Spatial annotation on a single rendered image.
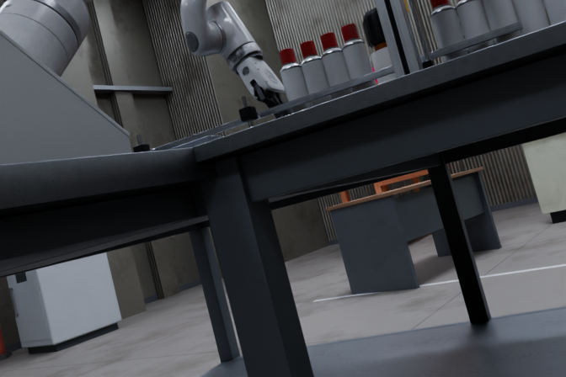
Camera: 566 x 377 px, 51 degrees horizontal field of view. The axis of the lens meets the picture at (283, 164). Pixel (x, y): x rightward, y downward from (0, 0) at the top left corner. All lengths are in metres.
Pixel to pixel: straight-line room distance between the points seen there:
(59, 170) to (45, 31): 0.36
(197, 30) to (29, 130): 0.75
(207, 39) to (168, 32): 8.34
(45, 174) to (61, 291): 5.71
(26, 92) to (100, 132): 0.10
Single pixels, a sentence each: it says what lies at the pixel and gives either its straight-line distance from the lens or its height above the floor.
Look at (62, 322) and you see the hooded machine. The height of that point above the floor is 0.25.
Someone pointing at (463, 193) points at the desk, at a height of 0.51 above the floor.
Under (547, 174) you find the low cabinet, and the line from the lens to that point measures 6.03.
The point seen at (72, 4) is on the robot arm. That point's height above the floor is 1.11.
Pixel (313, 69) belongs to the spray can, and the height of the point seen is 1.02.
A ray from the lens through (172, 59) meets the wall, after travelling 9.63.
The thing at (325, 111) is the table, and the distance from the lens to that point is 0.64.
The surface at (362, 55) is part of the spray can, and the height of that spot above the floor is 1.01.
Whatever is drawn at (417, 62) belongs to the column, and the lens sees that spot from 1.12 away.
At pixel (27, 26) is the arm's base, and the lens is 0.92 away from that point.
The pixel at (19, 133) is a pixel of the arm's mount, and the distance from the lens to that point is 0.69.
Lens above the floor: 0.73
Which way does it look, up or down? 5 degrees up
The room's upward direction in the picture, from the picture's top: 15 degrees counter-clockwise
